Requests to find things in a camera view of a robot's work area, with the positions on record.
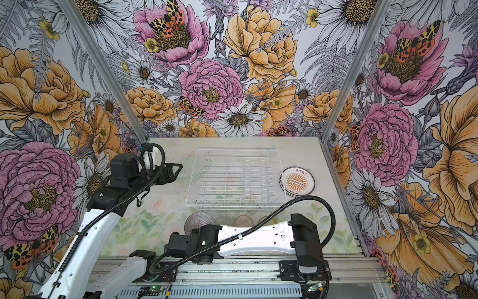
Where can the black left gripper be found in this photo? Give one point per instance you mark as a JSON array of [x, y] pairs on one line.
[[163, 179]]

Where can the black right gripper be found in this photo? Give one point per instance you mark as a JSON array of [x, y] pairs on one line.
[[195, 258]]

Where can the white upturned ceramic bowl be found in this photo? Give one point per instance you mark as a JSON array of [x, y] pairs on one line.
[[196, 221]]

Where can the clear plastic cup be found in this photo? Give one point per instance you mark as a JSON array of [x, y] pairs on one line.
[[223, 220]]

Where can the pink plastic cup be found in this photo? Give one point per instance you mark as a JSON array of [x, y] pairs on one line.
[[243, 221]]

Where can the orange sunburst plate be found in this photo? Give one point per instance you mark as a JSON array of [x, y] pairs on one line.
[[296, 181]]

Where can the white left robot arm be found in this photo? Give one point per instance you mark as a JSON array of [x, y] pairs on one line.
[[104, 210]]

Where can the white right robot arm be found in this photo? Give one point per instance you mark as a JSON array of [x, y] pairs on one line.
[[298, 236]]

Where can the green circuit board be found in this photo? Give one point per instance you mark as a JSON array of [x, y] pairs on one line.
[[155, 291]]

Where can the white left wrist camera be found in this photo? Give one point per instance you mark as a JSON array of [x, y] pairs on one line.
[[146, 159]]

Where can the aluminium front rail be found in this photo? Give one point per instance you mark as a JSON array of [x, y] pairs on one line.
[[256, 277]]

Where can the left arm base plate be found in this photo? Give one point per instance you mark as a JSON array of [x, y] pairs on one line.
[[148, 277]]

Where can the white wire dish rack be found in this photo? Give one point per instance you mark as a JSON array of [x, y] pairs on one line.
[[236, 179]]

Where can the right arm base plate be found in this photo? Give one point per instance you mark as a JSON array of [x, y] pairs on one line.
[[290, 270]]

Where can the aluminium corner post left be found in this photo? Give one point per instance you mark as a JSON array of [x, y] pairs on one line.
[[78, 24]]

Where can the aluminium corner post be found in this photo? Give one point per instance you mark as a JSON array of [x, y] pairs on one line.
[[371, 33], [78, 24]]

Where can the aluminium corner post right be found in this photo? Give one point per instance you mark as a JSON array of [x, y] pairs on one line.
[[371, 33]]

